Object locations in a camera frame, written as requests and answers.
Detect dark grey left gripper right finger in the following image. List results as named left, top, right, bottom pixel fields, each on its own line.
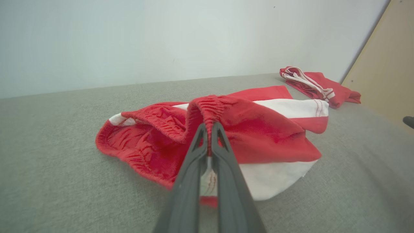
left=212, top=122, right=266, bottom=233

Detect beige wooden board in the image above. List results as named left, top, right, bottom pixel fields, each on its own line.
left=341, top=0, right=414, bottom=135

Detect red white basketball jersey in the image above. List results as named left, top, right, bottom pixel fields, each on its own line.
left=280, top=66, right=361, bottom=109

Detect red white sports shorts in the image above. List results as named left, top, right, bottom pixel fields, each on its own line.
left=95, top=85, right=329, bottom=207

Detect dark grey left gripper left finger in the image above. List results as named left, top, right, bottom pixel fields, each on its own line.
left=154, top=123, right=209, bottom=233

